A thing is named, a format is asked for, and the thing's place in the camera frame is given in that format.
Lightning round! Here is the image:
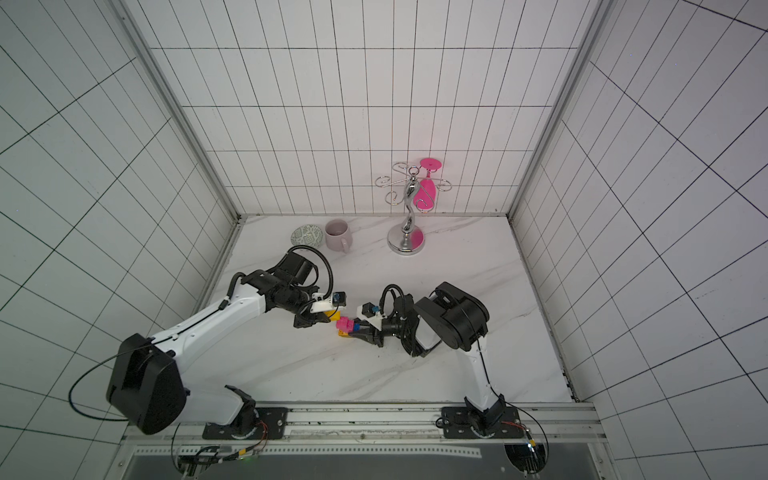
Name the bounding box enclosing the pink lego brick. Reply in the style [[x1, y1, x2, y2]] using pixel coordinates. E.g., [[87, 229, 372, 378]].
[[336, 317, 355, 334]]

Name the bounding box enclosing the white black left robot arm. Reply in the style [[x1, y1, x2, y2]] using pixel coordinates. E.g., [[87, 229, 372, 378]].
[[106, 246, 346, 439]]

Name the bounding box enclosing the green patterned small bowl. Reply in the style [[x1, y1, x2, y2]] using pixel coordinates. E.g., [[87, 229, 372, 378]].
[[290, 224, 325, 248]]

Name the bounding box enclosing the pale pink ribbed mug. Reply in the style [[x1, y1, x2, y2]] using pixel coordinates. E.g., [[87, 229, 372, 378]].
[[324, 219, 352, 253]]

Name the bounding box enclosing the chrome cup holder stand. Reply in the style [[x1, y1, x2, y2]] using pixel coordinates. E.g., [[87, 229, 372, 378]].
[[375, 159, 452, 256]]

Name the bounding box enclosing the pink plastic goblet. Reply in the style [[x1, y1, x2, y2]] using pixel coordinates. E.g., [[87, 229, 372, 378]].
[[413, 158, 442, 212]]

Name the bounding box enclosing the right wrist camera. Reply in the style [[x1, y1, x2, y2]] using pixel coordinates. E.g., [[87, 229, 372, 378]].
[[356, 302, 384, 331]]

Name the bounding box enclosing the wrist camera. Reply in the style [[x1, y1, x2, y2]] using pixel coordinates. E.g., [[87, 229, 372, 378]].
[[310, 292, 347, 313], [356, 302, 384, 331]]

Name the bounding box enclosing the right black corrugated cable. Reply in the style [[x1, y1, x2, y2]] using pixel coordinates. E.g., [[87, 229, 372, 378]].
[[379, 283, 406, 313]]

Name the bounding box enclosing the black corrugated cable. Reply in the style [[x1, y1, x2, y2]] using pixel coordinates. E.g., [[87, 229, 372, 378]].
[[286, 244, 335, 298], [379, 283, 406, 313]]

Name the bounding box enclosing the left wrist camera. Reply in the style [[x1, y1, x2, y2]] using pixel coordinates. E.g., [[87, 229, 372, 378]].
[[310, 292, 347, 313]]

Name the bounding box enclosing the left black corrugated cable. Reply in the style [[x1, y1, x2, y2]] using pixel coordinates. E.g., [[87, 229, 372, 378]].
[[286, 244, 335, 298]]

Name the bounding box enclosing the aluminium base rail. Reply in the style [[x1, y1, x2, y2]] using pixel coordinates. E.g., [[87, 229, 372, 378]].
[[118, 403, 607, 464]]

